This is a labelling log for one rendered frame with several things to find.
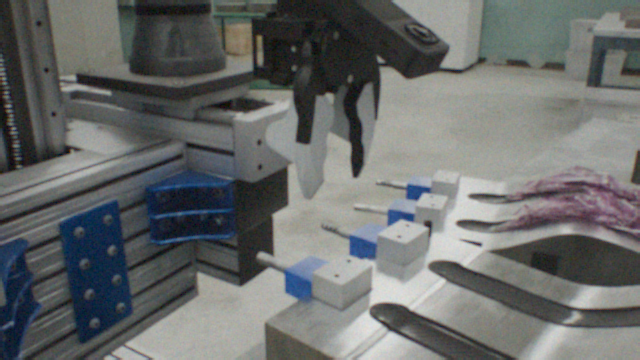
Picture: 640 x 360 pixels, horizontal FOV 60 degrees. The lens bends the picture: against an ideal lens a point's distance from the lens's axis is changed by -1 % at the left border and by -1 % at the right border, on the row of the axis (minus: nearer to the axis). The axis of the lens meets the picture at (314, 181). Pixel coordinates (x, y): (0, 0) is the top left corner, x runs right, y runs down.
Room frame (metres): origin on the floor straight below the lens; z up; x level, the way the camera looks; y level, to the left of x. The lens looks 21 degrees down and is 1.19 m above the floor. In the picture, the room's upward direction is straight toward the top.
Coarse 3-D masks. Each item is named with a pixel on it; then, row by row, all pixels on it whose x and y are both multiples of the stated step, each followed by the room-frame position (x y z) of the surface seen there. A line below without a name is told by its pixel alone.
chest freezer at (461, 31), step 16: (400, 0) 7.17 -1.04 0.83; (416, 0) 7.08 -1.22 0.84; (432, 0) 6.98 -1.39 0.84; (448, 0) 6.89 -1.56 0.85; (464, 0) 6.81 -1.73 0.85; (480, 0) 7.25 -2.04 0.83; (416, 16) 7.07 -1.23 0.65; (432, 16) 6.98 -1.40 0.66; (448, 16) 6.88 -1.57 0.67; (464, 16) 6.79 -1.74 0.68; (480, 16) 7.32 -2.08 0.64; (448, 32) 6.88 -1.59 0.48; (464, 32) 6.78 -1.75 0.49; (464, 48) 6.78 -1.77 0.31; (448, 64) 6.86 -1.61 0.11; (464, 64) 6.80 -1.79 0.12
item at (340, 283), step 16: (288, 272) 0.49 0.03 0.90; (304, 272) 0.49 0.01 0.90; (320, 272) 0.47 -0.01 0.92; (336, 272) 0.47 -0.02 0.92; (352, 272) 0.47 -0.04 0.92; (368, 272) 0.48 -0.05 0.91; (288, 288) 0.49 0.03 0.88; (304, 288) 0.48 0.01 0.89; (320, 288) 0.46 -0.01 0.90; (336, 288) 0.45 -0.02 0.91; (352, 288) 0.46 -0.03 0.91; (368, 288) 0.48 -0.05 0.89; (336, 304) 0.45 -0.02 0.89
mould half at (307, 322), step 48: (432, 240) 0.59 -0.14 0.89; (384, 288) 0.48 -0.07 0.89; (432, 288) 0.48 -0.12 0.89; (528, 288) 0.49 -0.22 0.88; (576, 288) 0.49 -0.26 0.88; (624, 288) 0.47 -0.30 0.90; (288, 336) 0.41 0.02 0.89; (336, 336) 0.40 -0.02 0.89; (384, 336) 0.41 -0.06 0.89; (480, 336) 0.41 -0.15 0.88; (528, 336) 0.41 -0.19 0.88; (576, 336) 0.40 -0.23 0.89; (624, 336) 0.38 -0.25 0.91
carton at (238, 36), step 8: (240, 24) 8.88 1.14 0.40; (248, 24) 8.85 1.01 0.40; (232, 32) 8.37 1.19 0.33; (240, 32) 8.35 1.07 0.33; (248, 32) 8.53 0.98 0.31; (232, 40) 8.37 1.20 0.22; (240, 40) 8.35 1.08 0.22; (248, 40) 8.52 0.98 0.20; (232, 48) 8.37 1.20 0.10; (240, 48) 8.34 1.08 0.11; (248, 48) 8.52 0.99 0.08
